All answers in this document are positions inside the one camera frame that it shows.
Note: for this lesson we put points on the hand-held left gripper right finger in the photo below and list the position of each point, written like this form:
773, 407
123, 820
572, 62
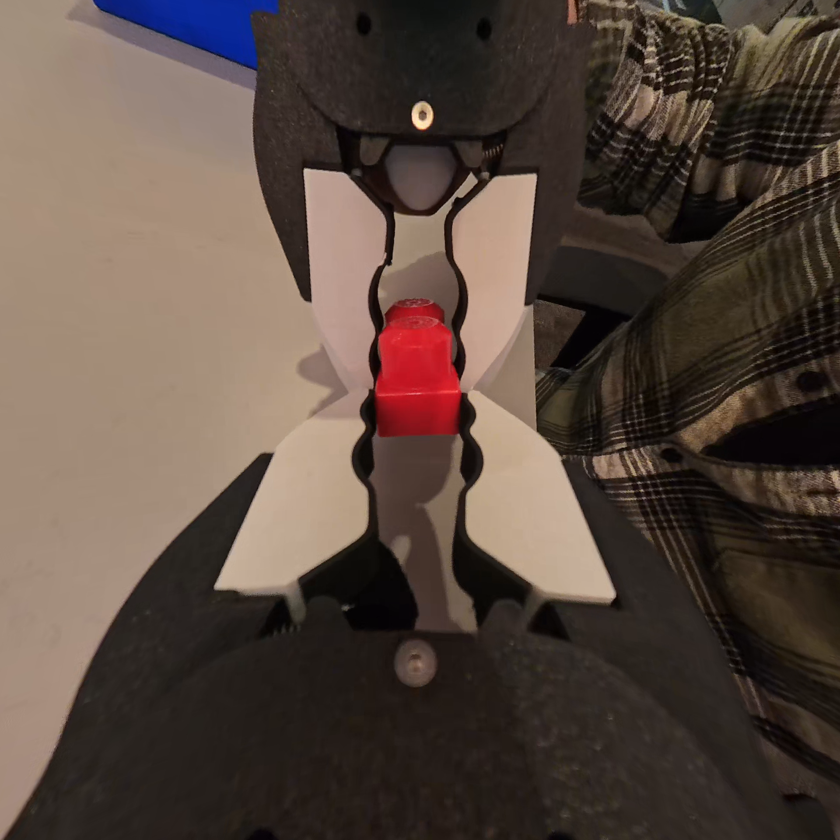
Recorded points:
531, 525

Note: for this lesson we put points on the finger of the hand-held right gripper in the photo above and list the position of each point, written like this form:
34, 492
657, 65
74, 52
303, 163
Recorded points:
341, 262
499, 262

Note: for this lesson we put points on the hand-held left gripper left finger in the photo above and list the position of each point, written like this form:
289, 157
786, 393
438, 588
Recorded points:
295, 518

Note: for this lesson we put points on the red two-stud mega block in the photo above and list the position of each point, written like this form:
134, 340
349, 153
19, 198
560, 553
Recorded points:
417, 407

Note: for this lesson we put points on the blue plastic bin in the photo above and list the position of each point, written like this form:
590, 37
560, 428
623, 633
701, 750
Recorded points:
184, 26

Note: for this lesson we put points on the person's right forearm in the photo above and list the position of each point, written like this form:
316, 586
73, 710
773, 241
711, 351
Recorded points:
689, 98

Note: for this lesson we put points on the grey office chair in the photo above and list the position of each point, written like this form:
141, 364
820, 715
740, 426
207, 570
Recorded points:
604, 279

